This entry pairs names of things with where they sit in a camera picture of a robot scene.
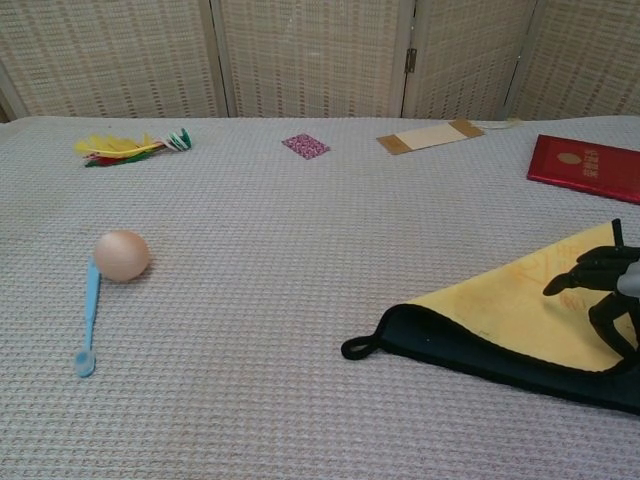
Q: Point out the brown egg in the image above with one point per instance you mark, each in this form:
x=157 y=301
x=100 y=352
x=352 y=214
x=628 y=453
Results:
x=121 y=255

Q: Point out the grey waffle table cloth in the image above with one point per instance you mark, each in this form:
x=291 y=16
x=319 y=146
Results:
x=250 y=300

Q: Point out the dark green yellow cloth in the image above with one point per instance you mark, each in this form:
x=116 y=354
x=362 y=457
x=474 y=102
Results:
x=500 y=320

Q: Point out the brass screen hinge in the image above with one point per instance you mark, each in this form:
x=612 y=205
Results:
x=411 y=61

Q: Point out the colourful feather shuttlecock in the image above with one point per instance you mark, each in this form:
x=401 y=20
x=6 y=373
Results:
x=125 y=148

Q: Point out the woven folding screen panel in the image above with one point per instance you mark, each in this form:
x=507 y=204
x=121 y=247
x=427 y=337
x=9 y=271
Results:
x=585 y=55
x=315 y=55
x=465 y=55
x=110 y=55

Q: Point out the pink patterned card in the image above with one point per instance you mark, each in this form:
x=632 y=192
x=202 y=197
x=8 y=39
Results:
x=306 y=145

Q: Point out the red booklet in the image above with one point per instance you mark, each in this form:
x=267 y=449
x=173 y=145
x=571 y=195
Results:
x=585 y=165

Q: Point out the light blue spoon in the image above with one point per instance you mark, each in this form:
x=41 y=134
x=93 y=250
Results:
x=91 y=310

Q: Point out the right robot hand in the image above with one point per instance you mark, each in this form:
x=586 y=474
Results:
x=610 y=265

